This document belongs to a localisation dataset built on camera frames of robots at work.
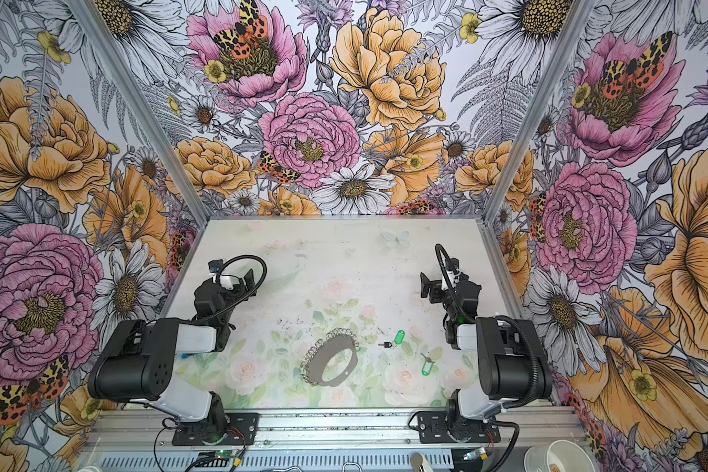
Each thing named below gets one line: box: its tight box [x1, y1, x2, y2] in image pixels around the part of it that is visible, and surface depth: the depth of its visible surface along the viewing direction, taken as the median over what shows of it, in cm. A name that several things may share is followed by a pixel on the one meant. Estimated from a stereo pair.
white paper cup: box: [523, 439, 597, 472], surface depth 70 cm
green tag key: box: [377, 329, 407, 350], surface depth 91 cm
